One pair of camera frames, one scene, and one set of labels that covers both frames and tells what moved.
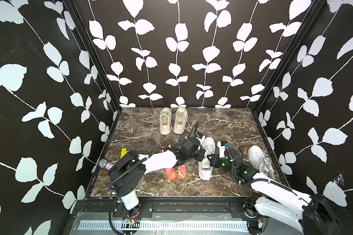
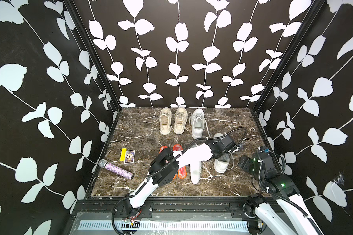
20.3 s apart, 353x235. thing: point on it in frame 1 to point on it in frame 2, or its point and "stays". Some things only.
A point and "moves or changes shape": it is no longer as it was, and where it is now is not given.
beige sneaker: [180, 120] stays
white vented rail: [166, 225] stays
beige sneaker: [165, 116] stays
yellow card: [123, 152] stays
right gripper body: [222, 163] to [248, 165]
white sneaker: [205, 167] to [197, 119]
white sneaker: [262, 163] moves or changes shape
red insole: [182, 172] stays
